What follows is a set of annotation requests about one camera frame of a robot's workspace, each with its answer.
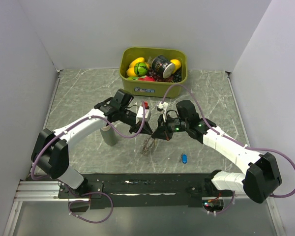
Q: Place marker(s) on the yellow toy mango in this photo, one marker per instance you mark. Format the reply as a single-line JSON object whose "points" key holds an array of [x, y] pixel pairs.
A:
{"points": [[137, 60]]}

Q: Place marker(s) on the red toy fruit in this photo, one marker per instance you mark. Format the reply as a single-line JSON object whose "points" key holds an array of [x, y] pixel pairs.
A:
{"points": [[146, 78]]}

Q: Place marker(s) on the dark grapes bunch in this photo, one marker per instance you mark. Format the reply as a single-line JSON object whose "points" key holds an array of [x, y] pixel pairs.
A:
{"points": [[174, 78]]}

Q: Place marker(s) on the olive green plastic bin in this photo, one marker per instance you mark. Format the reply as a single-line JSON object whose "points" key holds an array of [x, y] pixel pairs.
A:
{"points": [[150, 88]]}

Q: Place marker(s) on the grey bottle with beige cap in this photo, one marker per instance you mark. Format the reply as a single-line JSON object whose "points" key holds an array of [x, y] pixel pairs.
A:
{"points": [[108, 135]]}

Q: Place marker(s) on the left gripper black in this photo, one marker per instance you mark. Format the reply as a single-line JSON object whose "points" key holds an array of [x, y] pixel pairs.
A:
{"points": [[146, 129]]}

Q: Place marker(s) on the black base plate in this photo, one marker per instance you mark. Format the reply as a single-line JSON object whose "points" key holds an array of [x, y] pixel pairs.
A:
{"points": [[144, 190]]}

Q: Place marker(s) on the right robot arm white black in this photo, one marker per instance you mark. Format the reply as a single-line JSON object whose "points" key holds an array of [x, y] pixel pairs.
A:
{"points": [[259, 174]]}

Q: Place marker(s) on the large keyring with small rings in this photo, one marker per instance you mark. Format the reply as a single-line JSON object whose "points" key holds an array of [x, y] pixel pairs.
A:
{"points": [[148, 146]]}

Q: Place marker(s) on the black paper cup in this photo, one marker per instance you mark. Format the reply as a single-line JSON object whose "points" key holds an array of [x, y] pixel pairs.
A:
{"points": [[161, 65]]}

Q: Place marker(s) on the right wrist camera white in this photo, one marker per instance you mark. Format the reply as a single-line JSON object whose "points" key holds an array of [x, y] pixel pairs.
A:
{"points": [[162, 107]]}

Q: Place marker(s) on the yellow toy lemon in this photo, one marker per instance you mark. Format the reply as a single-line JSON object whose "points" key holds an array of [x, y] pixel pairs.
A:
{"points": [[177, 63]]}

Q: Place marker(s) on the blue tag key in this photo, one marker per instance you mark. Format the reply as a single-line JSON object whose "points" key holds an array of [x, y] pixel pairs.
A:
{"points": [[183, 158]]}

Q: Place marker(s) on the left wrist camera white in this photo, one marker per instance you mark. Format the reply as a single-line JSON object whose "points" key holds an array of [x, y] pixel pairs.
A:
{"points": [[143, 113]]}

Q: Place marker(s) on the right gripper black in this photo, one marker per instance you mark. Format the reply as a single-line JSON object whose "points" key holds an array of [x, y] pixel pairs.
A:
{"points": [[162, 132]]}

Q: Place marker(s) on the green watermelon toy ball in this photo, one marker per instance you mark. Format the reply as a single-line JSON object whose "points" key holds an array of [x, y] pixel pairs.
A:
{"points": [[141, 68]]}

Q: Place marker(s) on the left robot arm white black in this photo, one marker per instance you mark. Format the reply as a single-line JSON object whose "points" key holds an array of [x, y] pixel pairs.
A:
{"points": [[51, 150]]}

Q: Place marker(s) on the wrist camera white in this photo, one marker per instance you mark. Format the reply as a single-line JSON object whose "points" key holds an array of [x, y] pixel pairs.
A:
{"points": [[162, 107], [143, 113]]}

